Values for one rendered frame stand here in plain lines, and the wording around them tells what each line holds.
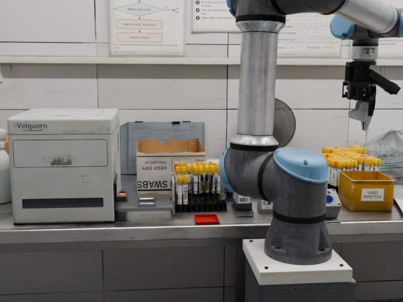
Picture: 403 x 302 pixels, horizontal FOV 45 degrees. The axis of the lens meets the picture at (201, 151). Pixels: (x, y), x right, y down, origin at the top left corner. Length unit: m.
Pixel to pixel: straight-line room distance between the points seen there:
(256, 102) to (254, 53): 0.11
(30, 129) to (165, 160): 0.49
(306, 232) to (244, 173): 0.19
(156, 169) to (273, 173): 0.67
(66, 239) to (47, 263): 0.80
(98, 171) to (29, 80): 0.75
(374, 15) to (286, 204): 0.51
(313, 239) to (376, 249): 1.28
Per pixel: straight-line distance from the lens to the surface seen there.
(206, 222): 1.38
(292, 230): 1.07
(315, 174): 1.04
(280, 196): 1.06
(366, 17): 1.25
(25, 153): 1.39
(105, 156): 1.36
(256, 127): 1.12
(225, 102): 1.99
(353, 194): 1.55
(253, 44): 1.13
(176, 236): 1.37
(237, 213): 1.44
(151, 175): 1.66
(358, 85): 1.54
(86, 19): 1.99
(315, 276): 1.06
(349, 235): 1.52
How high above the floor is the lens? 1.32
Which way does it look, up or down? 10 degrees down
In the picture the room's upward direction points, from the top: straight up
